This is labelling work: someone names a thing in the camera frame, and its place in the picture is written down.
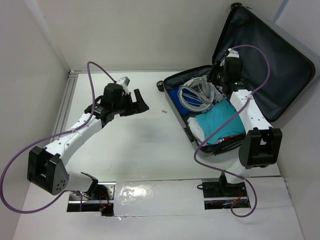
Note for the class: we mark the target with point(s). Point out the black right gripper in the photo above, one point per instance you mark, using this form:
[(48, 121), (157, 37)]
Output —
[(217, 66)]

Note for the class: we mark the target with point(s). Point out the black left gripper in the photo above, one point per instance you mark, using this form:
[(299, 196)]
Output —
[(138, 107)]

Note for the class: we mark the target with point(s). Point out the newspaper print garment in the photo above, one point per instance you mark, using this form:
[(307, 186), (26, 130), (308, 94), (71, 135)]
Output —
[(217, 94)]

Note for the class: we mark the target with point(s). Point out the dark blue garment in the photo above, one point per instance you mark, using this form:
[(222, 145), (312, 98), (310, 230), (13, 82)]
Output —
[(175, 98)]

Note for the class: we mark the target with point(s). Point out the grey suitcase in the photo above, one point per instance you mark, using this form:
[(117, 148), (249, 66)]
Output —
[(276, 66)]

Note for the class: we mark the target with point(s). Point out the light blue shirt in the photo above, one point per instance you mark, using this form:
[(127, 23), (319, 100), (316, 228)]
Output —
[(216, 117)]

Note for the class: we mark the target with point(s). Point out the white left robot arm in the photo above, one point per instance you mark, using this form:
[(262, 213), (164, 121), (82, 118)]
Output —
[(47, 166)]

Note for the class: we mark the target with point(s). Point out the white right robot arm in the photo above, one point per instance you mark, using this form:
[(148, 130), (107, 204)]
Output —
[(261, 144)]

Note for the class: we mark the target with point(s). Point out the white cartoon print garment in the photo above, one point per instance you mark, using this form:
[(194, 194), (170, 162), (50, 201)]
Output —
[(196, 130)]

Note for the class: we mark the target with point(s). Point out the white foil tape sheet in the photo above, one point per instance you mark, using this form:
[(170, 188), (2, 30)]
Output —
[(158, 198)]

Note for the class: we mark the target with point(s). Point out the aluminium frame rail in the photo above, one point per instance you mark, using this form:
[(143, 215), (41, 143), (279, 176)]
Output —
[(66, 102)]

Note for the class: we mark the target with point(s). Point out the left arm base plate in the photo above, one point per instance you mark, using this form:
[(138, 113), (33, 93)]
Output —
[(102, 202)]

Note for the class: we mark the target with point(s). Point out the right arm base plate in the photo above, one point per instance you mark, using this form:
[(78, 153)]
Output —
[(222, 195)]

